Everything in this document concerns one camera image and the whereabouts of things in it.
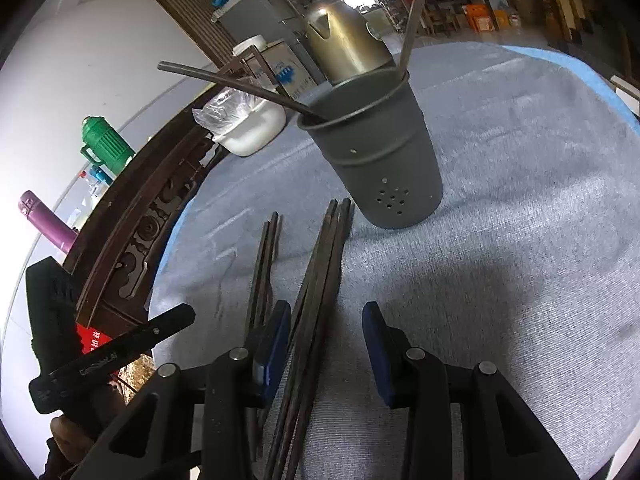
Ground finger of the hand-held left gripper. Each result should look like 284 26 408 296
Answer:
127 303 197 354

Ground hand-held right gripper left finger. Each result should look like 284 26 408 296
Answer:
70 300 293 480

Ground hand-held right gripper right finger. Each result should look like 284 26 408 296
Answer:
361 301 586 480

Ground pile of dark chopsticks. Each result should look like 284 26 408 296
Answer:
245 199 356 480

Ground grey perforated chopstick holder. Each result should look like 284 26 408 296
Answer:
296 67 446 231

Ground dark wooden chopstick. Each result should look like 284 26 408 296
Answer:
157 61 331 123
397 0 435 73

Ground person's left hand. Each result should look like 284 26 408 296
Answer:
49 412 108 467

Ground red packet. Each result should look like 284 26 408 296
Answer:
75 322 121 376

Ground purple drinking bottle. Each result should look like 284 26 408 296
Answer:
18 191 76 256

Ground carved dark wooden table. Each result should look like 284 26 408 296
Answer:
62 105 236 328

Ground clear plastic bottle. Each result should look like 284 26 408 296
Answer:
80 167 113 196

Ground green thermos flask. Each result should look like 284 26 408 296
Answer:
80 116 136 171

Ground white pot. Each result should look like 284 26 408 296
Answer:
212 100 287 157

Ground clear plastic bag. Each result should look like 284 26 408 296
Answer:
192 87 271 136

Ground wooden dining chair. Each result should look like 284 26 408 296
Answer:
210 45 301 106

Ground white chest freezer blue print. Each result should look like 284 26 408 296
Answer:
260 40 321 101

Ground white rice cooker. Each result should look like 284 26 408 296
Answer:
232 35 266 61

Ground brown wooden door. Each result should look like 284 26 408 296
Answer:
145 0 236 68

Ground brass-coloured electric kettle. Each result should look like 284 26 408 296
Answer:
305 0 396 83

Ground grey refrigerator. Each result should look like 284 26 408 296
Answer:
210 0 321 86

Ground orange cardboard boxes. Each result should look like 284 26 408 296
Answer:
465 2 511 31

